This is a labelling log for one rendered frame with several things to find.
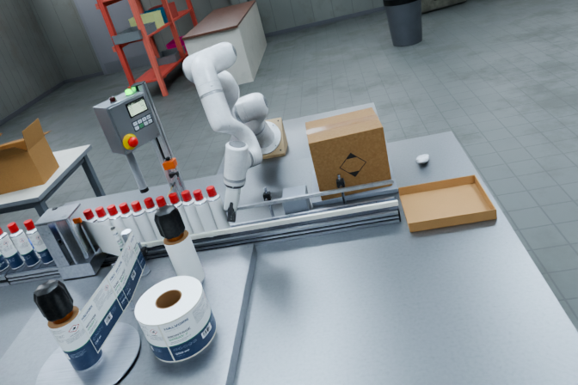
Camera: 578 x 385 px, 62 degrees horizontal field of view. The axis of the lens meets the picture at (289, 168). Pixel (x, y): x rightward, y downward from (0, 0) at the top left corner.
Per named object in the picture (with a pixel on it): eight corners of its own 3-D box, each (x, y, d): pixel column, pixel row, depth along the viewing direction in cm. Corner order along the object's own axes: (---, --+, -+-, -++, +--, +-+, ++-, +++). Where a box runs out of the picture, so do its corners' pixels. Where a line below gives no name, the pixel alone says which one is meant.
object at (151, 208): (157, 246, 196) (138, 203, 187) (161, 238, 201) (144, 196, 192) (169, 244, 195) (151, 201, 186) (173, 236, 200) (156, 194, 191)
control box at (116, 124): (112, 153, 185) (91, 106, 177) (147, 133, 196) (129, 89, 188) (126, 155, 179) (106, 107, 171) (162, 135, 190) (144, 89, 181)
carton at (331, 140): (322, 201, 203) (308, 143, 192) (316, 175, 225) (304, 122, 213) (392, 186, 201) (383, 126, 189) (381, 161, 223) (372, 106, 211)
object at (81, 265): (63, 279, 189) (33, 226, 178) (77, 259, 201) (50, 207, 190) (95, 274, 187) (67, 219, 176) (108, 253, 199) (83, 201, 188)
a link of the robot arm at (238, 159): (238, 168, 188) (218, 174, 182) (240, 137, 182) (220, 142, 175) (252, 176, 183) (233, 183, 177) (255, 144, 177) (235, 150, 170)
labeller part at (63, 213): (34, 226, 179) (33, 223, 178) (49, 210, 189) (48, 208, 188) (67, 220, 177) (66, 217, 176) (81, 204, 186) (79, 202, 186)
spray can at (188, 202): (192, 237, 196) (175, 193, 187) (202, 229, 199) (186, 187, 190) (200, 240, 192) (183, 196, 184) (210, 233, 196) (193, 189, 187)
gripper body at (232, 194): (226, 173, 187) (224, 198, 192) (222, 186, 178) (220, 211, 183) (246, 175, 187) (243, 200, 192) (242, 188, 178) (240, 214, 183)
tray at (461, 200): (409, 232, 174) (408, 223, 172) (399, 196, 197) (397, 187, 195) (496, 218, 169) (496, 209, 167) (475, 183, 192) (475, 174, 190)
